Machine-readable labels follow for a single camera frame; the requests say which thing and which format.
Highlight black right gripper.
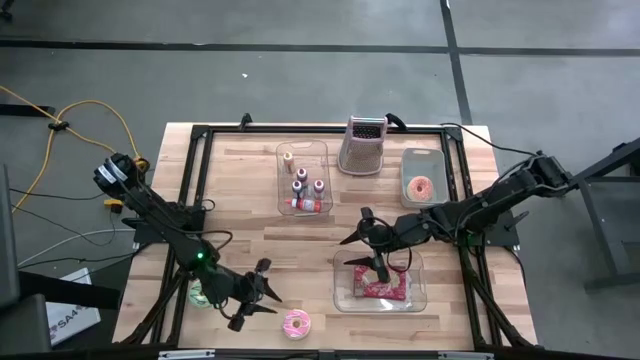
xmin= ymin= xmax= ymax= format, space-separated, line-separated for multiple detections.
xmin=339 ymin=206 xmax=402 ymax=285

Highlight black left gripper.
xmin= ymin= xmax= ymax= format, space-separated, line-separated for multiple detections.
xmin=228 ymin=258 xmax=284 ymax=333

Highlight pink iced donut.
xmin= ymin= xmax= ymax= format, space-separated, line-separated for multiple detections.
xmin=282 ymin=308 xmax=312 ymax=341

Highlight red snack packet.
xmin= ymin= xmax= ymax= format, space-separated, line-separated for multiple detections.
xmin=352 ymin=264 xmax=409 ymax=302

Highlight red paint bottle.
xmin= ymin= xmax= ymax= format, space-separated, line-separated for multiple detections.
xmin=284 ymin=198 xmax=325 ymax=215

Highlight green iced donut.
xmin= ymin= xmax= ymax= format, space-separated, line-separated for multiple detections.
xmin=188 ymin=280 xmax=207 ymax=309

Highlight orange sprinkled donut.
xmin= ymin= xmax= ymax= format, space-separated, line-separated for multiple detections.
xmin=405 ymin=175 xmax=435 ymax=203

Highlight wide clear plastic bin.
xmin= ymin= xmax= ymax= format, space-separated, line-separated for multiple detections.
xmin=332 ymin=249 xmax=429 ymax=314

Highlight narrow clear plastic bin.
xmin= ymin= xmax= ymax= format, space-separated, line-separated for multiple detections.
xmin=275 ymin=141 xmax=335 ymax=220

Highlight grey plastic bin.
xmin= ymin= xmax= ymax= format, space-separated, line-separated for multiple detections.
xmin=399 ymin=147 xmax=448 ymax=209

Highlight white printed box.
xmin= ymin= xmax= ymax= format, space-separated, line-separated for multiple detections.
xmin=45 ymin=267 xmax=102 ymax=347

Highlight black bar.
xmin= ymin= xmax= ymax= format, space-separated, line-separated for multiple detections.
xmin=18 ymin=271 xmax=122 ymax=311

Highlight black metal stand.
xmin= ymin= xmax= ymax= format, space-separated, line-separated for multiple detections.
xmin=550 ymin=135 xmax=640 ymax=292

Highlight grey block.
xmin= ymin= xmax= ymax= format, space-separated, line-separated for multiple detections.
xmin=0 ymin=293 xmax=53 ymax=357

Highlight grey flat panel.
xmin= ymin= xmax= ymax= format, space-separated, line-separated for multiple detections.
xmin=0 ymin=163 xmax=21 ymax=309

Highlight black floor strip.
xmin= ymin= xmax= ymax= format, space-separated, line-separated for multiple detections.
xmin=0 ymin=103 xmax=57 ymax=118

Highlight silver bracket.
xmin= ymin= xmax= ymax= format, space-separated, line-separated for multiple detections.
xmin=158 ymin=349 xmax=216 ymax=360
xmin=438 ymin=351 xmax=494 ymax=360

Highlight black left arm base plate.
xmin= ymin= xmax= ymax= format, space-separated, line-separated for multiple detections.
xmin=122 ymin=203 xmax=207 ymax=246

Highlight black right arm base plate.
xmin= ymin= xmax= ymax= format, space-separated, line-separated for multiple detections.
xmin=452 ymin=209 xmax=530 ymax=248

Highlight white floor cable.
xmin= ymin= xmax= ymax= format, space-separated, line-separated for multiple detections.
xmin=17 ymin=227 xmax=137 ymax=266

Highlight black floor cable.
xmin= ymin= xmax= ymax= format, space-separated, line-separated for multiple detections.
xmin=9 ymin=203 xmax=117 ymax=248
xmin=17 ymin=243 xmax=151 ymax=270
xmin=8 ymin=187 xmax=109 ymax=201

